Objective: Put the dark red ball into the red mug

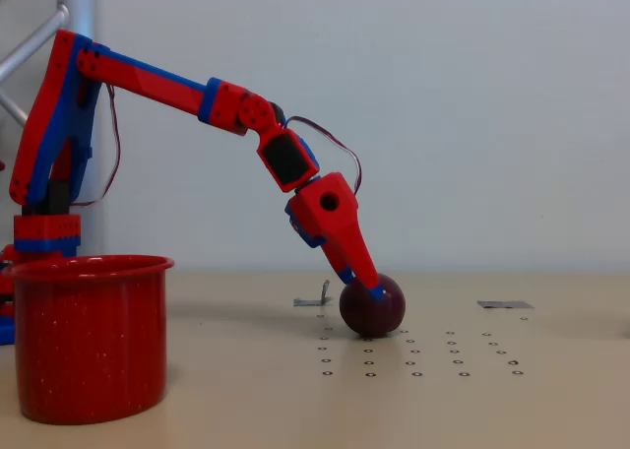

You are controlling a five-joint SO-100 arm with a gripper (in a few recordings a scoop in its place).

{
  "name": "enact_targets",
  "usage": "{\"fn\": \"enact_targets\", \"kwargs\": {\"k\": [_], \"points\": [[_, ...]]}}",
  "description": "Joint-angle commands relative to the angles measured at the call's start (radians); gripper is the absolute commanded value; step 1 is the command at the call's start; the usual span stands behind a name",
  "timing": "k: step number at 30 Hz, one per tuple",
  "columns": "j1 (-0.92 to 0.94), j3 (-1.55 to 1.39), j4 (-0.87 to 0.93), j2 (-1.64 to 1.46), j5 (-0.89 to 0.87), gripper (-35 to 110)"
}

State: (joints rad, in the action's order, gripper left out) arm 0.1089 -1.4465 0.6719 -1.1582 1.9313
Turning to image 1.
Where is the dark purple plum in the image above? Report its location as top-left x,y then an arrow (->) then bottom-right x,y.
338,272 -> 408,339

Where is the red enamel mug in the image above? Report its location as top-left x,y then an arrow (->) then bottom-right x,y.
2,254 -> 176,426

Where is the curled grey tape piece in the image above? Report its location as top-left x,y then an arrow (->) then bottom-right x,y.
292,279 -> 335,308

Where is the flat grey tape piece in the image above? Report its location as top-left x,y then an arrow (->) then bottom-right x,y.
475,299 -> 535,311

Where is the red wrist servo cable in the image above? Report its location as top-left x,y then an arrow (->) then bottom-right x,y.
283,115 -> 363,195

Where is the red upper arm cable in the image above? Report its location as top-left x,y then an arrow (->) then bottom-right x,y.
71,82 -> 123,209

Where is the silver metal truss frame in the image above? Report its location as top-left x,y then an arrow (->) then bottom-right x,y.
0,0 -> 105,258

